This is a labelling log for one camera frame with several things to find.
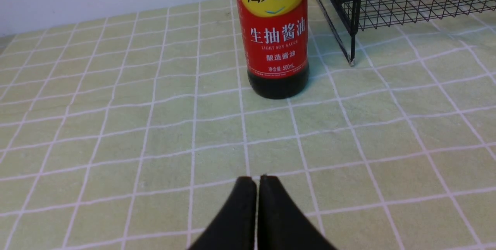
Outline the light soy sauce bottle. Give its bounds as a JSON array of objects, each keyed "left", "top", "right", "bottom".
[{"left": 236, "top": 0, "right": 309, "bottom": 100}]

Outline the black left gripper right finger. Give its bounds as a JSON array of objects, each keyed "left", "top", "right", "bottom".
[{"left": 257, "top": 175, "right": 336, "bottom": 250}]

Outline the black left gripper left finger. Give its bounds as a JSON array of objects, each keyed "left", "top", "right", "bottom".
[{"left": 188, "top": 176, "right": 257, "bottom": 250}]

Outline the green checkered tablecloth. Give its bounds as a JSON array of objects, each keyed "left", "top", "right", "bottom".
[{"left": 0, "top": 0, "right": 495, "bottom": 250}]

